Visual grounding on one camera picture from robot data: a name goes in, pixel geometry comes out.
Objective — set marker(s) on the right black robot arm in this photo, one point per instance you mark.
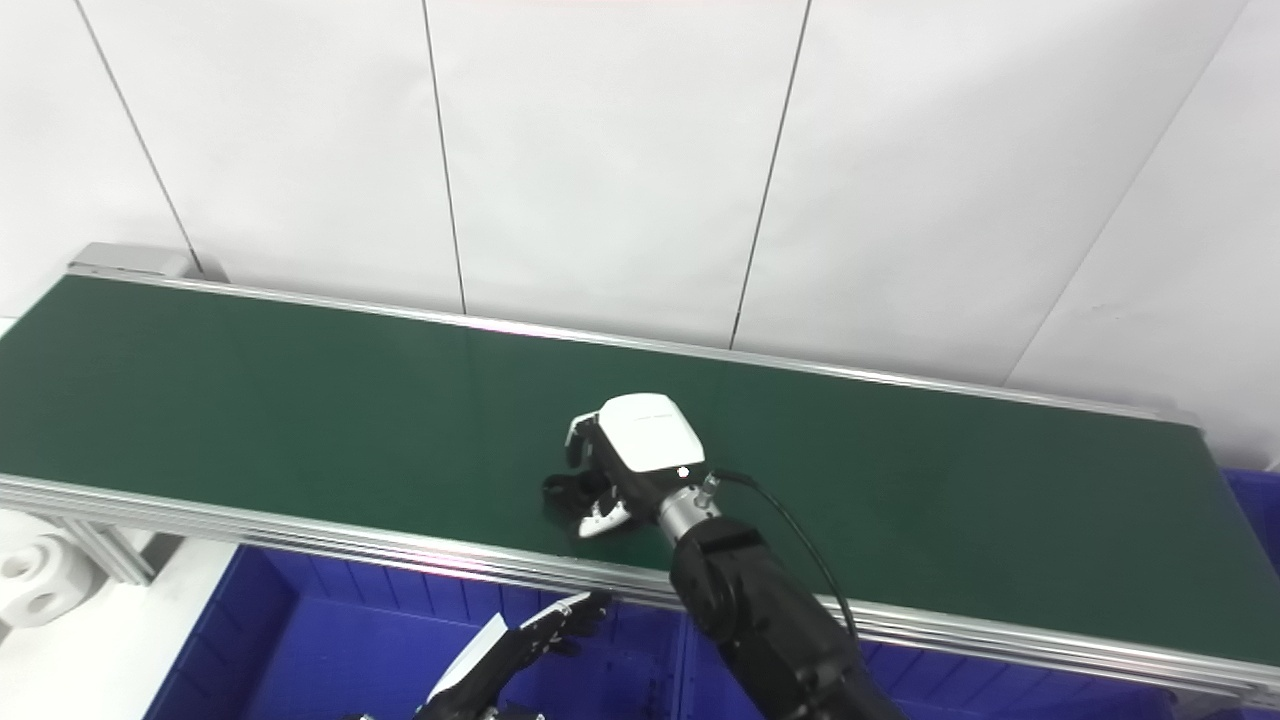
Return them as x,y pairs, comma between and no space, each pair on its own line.
760,620

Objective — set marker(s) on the green conveyor belt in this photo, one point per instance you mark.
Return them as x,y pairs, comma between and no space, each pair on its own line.
300,400

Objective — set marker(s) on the grey conveyor end housing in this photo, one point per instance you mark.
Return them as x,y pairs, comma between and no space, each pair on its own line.
130,260

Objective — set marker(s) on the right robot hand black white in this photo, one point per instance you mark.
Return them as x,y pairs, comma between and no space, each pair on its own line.
650,435

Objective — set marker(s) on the blue plastic bin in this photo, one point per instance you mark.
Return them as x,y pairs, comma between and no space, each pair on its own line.
1000,700
1260,510
330,660

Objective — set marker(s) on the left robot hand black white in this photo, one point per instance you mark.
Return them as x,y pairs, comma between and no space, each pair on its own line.
500,665

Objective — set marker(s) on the white plastic part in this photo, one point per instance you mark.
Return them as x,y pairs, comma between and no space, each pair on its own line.
45,580

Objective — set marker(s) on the aluminium conveyor leg profile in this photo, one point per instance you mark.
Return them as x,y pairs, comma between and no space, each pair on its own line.
110,555

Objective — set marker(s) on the black flanged metal part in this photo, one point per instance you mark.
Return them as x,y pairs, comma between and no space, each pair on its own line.
570,492

